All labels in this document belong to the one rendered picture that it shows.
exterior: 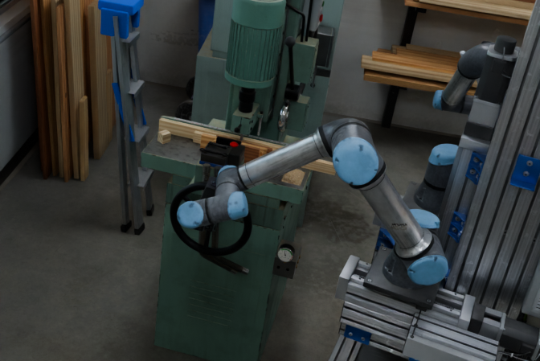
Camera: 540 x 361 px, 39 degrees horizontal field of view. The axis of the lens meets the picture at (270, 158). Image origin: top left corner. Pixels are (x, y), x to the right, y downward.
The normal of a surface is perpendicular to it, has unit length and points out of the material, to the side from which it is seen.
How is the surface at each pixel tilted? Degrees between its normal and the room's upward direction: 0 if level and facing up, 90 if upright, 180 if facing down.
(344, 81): 90
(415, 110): 90
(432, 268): 96
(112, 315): 0
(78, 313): 0
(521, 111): 90
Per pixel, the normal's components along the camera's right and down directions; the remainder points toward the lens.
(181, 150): 0.14, -0.86
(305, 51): -0.22, 0.46
